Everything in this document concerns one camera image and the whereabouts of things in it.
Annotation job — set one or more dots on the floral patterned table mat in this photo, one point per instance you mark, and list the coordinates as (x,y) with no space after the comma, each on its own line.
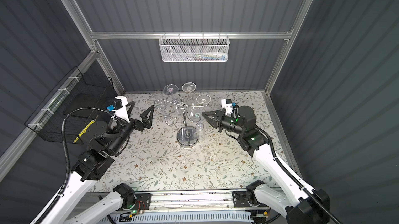
(155,161)

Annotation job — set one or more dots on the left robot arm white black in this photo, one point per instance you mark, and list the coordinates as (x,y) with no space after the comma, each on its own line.
(105,144)

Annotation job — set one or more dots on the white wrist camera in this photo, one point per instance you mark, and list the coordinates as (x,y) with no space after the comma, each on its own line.
(231,110)
(117,109)

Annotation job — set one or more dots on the chrome wine glass rack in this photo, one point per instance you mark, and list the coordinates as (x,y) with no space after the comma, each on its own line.
(188,136)

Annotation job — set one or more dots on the items in white basket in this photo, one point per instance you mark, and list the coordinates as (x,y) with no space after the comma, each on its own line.
(207,57)

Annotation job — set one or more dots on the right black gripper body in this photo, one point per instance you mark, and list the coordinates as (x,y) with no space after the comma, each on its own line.
(224,123)

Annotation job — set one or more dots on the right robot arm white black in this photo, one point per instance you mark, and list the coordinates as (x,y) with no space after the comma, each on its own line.
(299,203)

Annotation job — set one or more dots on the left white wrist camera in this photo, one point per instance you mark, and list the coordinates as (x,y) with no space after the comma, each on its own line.
(117,109)

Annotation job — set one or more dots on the white wire mesh basket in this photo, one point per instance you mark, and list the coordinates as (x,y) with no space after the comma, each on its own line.
(173,50)

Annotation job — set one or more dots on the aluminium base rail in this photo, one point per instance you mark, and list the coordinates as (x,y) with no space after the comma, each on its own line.
(219,199)

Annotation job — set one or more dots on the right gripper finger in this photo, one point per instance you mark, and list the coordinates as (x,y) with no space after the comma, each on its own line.
(211,118)
(214,114)

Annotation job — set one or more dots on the yellow black striped item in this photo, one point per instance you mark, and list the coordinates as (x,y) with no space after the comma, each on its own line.
(83,131)

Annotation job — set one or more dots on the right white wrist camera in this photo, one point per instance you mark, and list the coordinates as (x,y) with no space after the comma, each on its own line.
(231,110)

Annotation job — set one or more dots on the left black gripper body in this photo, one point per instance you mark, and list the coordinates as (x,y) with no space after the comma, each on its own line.
(134,125)

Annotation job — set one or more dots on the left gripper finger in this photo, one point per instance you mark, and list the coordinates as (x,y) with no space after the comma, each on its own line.
(129,108)
(147,117)

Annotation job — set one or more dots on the black wire basket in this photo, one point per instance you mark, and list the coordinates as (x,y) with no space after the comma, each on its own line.
(85,90)

